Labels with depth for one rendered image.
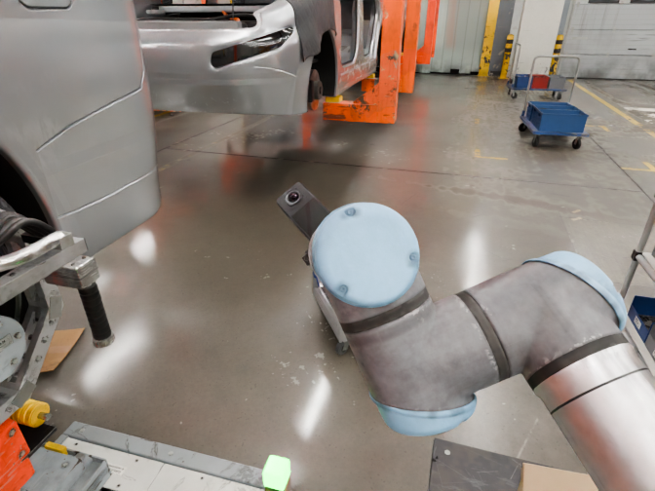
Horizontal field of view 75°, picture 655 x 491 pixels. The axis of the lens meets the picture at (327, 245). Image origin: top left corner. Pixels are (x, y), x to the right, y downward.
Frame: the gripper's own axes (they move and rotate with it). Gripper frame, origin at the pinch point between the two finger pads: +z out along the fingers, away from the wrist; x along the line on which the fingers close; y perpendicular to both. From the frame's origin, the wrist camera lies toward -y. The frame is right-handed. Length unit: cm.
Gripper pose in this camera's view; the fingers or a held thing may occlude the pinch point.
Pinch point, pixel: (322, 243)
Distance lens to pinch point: 72.5
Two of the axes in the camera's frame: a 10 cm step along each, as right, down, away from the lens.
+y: 6.3, 7.7, 0.4
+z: -0.8, 0.2, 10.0
